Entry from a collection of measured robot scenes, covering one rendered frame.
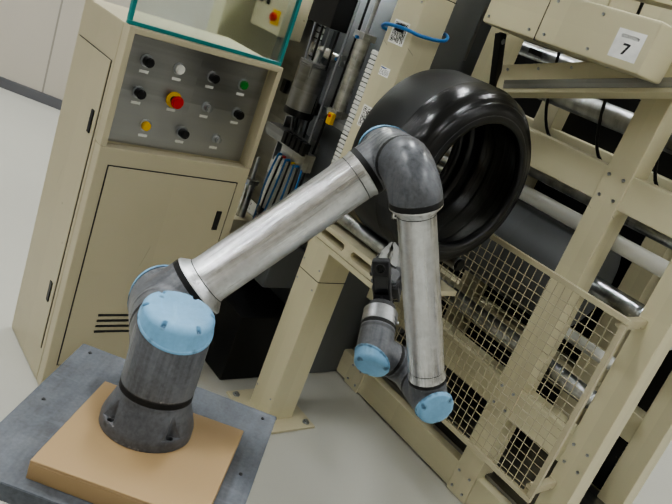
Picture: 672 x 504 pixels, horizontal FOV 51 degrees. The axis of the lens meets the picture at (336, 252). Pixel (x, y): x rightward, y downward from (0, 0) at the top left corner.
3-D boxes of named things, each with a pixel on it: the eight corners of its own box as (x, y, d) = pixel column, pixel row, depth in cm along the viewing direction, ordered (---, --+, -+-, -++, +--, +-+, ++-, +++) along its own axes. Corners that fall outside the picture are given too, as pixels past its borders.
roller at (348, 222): (329, 211, 235) (340, 204, 236) (332, 221, 238) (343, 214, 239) (394, 261, 211) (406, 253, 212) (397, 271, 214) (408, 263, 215)
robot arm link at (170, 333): (120, 398, 133) (143, 316, 128) (119, 354, 148) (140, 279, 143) (199, 409, 139) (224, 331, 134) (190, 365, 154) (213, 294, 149)
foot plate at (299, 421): (225, 392, 280) (227, 388, 279) (280, 387, 298) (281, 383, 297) (258, 436, 262) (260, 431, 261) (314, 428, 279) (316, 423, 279)
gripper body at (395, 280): (376, 282, 194) (368, 319, 187) (373, 263, 187) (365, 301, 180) (403, 284, 192) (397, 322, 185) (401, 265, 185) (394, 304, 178)
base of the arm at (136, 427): (178, 464, 137) (192, 421, 134) (83, 434, 136) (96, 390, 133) (200, 416, 155) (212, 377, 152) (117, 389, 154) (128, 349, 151)
